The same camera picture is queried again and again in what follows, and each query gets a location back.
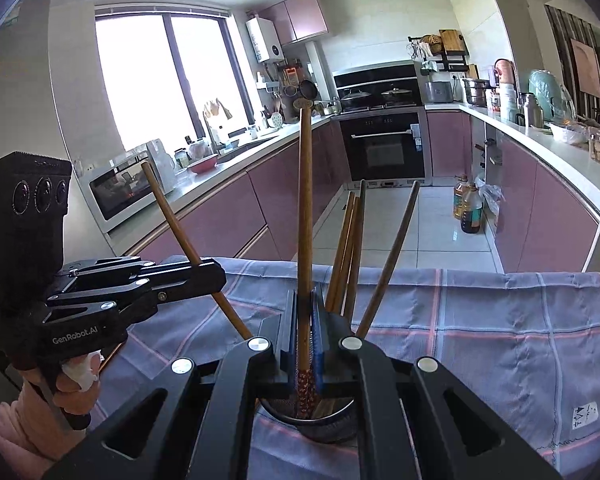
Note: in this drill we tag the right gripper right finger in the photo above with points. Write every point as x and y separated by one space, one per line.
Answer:
415 420

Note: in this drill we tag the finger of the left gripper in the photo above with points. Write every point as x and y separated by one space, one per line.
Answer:
207 269
174 290

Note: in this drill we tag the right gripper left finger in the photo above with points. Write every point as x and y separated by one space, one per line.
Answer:
194 424

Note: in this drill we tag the bamboo chopstick longest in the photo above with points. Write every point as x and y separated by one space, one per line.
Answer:
305 382

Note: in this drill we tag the bamboo chopstick dark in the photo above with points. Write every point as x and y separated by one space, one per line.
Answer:
390 264

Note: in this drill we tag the person's left hand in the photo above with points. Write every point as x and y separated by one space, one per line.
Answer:
32 438

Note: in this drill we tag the pink lower cabinets left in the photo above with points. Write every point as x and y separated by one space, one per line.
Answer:
248 207

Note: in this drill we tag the pink cabinets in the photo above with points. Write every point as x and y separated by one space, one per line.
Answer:
248 207
542 223

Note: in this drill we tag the pink bowl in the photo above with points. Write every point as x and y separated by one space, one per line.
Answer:
203 165

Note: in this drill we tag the white microwave oven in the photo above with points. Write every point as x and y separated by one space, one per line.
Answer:
117 190

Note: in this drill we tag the blue plaid tablecloth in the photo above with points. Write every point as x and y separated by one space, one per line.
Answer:
526 344

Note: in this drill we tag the black mesh utensil holder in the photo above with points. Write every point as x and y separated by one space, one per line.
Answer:
333 421

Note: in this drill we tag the window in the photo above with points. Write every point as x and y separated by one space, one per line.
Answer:
174 76

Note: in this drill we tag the black built-in oven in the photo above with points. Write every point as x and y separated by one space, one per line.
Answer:
389 144

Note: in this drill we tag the dark sauce bottle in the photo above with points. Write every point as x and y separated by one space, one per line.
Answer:
471 215

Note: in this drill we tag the black wok on stove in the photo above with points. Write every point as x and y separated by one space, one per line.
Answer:
357 98

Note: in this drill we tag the pink lower cabinets right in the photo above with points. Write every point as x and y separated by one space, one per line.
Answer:
542 223

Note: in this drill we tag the white water heater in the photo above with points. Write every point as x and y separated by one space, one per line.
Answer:
264 39

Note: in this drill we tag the yellow oil bottle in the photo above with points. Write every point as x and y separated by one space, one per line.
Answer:
460 189

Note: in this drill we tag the black range hood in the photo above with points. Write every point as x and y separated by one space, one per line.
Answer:
378 78

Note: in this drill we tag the lidded pot on stove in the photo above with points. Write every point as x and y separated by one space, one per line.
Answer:
398 96

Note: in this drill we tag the pink upper cabinet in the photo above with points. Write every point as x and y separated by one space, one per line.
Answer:
296 20

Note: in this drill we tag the steel stock pot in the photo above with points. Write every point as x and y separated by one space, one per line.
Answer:
475 91

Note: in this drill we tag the teal stand mixer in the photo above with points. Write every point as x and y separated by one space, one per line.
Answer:
552 96

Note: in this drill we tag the black wall rack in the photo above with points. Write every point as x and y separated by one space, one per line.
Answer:
443 52

